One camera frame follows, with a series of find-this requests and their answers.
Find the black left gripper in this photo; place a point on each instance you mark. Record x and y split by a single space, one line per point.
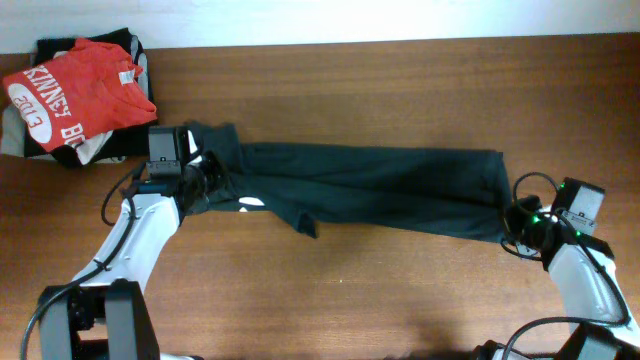
218 173

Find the red folded t-shirt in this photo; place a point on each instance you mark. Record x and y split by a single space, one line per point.
88 91

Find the white folded t-shirt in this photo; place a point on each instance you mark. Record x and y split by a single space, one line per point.
88 149

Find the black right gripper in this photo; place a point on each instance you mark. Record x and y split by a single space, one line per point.
531 205

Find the dark green t-shirt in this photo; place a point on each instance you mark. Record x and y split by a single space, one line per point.
452 192

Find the black folded t-shirt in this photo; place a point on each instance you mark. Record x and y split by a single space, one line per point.
121 143

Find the grey folded t-shirt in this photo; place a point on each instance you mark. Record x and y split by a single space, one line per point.
13 143

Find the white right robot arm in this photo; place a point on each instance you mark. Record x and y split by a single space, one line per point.
582 267

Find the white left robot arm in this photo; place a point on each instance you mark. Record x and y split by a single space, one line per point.
101 313

